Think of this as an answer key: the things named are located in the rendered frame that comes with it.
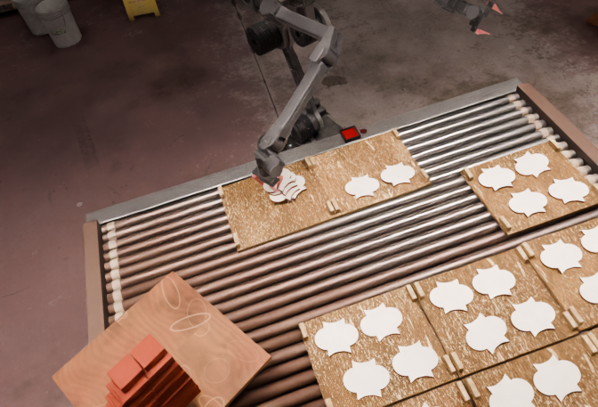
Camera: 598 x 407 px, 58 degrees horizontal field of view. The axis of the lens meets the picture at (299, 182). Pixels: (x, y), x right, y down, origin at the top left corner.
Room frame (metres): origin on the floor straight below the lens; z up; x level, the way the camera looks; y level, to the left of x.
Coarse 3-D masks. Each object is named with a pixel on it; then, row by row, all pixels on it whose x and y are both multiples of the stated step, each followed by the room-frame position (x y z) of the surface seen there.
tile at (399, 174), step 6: (390, 168) 1.48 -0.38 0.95; (396, 168) 1.48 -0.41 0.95; (402, 168) 1.47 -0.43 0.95; (408, 168) 1.46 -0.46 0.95; (384, 174) 1.46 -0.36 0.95; (390, 174) 1.45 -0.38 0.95; (396, 174) 1.45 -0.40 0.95; (402, 174) 1.44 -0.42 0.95; (408, 174) 1.43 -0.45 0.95; (414, 174) 1.43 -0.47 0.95; (384, 180) 1.43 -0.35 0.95; (390, 180) 1.42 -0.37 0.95; (396, 180) 1.41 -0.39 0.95; (402, 180) 1.41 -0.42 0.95; (408, 180) 1.40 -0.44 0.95
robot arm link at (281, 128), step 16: (320, 48) 1.66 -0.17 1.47; (320, 64) 1.62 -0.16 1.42; (336, 64) 1.67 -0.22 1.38; (304, 80) 1.62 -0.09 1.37; (320, 80) 1.61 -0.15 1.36; (304, 96) 1.57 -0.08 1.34; (288, 112) 1.54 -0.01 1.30; (272, 128) 1.52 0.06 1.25; (288, 128) 1.51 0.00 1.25; (272, 144) 1.46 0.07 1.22
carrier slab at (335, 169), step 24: (360, 144) 1.66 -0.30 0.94; (384, 144) 1.63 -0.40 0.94; (312, 168) 1.58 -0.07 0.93; (336, 168) 1.55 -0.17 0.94; (360, 168) 1.52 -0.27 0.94; (384, 168) 1.50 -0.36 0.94; (336, 192) 1.42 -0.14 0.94; (384, 192) 1.37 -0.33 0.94; (408, 192) 1.35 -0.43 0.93; (336, 216) 1.30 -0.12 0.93
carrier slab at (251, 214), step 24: (288, 168) 1.60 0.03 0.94; (240, 192) 1.51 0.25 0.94; (264, 192) 1.49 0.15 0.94; (312, 192) 1.44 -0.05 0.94; (240, 216) 1.39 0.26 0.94; (264, 216) 1.36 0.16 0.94; (288, 216) 1.34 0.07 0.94; (312, 216) 1.32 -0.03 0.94; (240, 240) 1.27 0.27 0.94; (264, 240) 1.24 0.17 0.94
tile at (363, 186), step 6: (354, 180) 1.46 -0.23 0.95; (360, 180) 1.45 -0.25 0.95; (366, 180) 1.44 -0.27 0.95; (372, 180) 1.44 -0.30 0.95; (348, 186) 1.43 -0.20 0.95; (354, 186) 1.42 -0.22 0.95; (360, 186) 1.42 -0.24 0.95; (366, 186) 1.41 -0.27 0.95; (372, 186) 1.40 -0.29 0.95; (378, 186) 1.40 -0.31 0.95; (348, 192) 1.40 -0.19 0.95; (354, 192) 1.39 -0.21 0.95; (360, 192) 1.38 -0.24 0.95; (366, 192) 1.38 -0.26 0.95; (372, 192) 1.37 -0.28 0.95
